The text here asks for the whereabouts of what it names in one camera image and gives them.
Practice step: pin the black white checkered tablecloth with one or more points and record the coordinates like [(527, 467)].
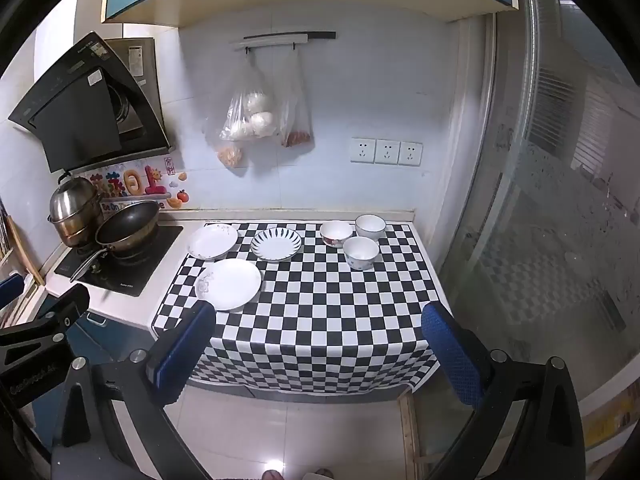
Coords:
[(310, 320)]

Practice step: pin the small plastic bag orange contents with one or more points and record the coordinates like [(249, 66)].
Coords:
[(231, 156)]

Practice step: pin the black wall hook rail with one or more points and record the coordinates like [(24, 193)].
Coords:
[(280, 38)]

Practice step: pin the colourful wall stickers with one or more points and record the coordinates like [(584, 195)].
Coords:
[(132, 182)]

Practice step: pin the wooden frame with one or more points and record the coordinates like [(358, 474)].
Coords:
[(410, 435)]

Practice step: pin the black range hood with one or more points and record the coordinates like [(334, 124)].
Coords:
[(75, 115)]

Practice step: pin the white wall socket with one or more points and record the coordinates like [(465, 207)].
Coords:
[(387, 152), (362, 150), (410, 153)]

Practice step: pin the blue base cabinet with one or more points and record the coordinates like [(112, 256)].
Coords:
[(117, 340)]

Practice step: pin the white speckled plate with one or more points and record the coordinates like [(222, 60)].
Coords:
[(212, 242)]

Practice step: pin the stainless steel steamer pot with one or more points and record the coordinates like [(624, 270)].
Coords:
[(72, 207)]

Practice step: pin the white bowl with blue pattern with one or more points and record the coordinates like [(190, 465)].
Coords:
[(361, 254)]

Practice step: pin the plastic bag with red contents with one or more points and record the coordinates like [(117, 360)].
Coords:
[(298, 137)]

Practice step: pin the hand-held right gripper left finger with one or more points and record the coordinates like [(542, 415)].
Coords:
[(182, 347)]

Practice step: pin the black induction cooktop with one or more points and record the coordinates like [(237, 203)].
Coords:
[(135, 270)]

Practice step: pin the white bowl with dark rim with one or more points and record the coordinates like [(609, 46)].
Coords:
[(370, 225)]

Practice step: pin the person's left foot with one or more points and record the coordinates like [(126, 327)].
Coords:
[(273, 475)]

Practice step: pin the white bowl with red pattern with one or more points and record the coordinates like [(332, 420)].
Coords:
[(336, 232)]

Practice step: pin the person's right foot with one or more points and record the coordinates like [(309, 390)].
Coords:
[(319, 474)]

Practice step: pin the wooden board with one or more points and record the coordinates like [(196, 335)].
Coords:
[(27, 255)]

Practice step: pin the frosted glass sliding door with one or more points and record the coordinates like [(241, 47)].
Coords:
[(550, 220)]

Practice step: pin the plastic bag of white buns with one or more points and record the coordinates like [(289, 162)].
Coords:
[(255, 120)]

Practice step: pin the dark frying pan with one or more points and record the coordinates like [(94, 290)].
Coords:
[(127, 225)]

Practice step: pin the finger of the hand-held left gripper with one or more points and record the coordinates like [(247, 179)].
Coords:
[(75, 302), (10, 289)]

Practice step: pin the white plate with striped rim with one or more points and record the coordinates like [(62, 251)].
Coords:
[(276, 245)]

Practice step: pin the person's foot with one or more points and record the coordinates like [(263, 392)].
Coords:
[(319, 474), (273, 475)]

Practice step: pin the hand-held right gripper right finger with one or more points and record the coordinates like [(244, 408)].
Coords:
[(452, 355)]

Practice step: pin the large plain white plate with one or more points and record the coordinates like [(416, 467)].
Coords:
[(232, 282)]

